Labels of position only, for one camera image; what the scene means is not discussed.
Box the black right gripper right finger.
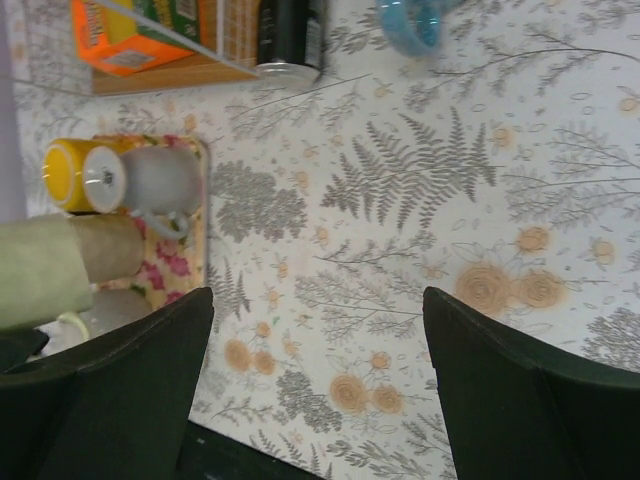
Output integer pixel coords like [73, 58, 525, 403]
[423, 287, 639, 479]

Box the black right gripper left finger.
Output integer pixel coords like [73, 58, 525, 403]
[1, 287, 214, 479]

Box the light green mug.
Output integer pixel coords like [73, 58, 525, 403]
[1, 214, 145, 331]

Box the blue butterfly ceramic mug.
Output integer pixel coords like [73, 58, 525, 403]
[375, 0, 464, 58]

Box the white ceramic mug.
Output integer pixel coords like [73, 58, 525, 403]
[28, 289, 153, 362]

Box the grey-blue mug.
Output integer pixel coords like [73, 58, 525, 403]
[82, 146, 202, 240]

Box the yellow mug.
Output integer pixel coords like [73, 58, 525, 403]
[42, 137, 132, 214]

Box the floral serving tray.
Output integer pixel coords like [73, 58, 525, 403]
[93, 134, 209, 309]

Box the floral tablecloth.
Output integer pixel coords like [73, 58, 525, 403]
[4, 1, 639, 479]

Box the orange yellow sponge pack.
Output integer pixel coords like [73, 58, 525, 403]
[70, 0, 202, 77]

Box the black beverage can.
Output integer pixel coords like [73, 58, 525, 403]
[256, 0, 327, 89]

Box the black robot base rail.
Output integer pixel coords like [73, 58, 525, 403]
[173, 421, 319, 480]

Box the wooden wire shelf rack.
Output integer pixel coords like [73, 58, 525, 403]
[70, 1, 258, 96]

